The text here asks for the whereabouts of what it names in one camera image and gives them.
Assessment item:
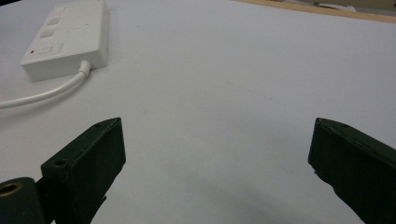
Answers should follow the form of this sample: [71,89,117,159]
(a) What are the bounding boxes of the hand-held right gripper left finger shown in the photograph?
[40,117,127,224]

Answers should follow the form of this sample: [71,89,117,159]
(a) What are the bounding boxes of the white power strip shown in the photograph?
[20,0,109,83]

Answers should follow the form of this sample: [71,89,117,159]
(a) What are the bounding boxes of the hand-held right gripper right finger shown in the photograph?
[307,117,396,224]

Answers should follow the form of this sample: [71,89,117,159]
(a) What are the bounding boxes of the white power strip cable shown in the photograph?
[0,60,92,110]

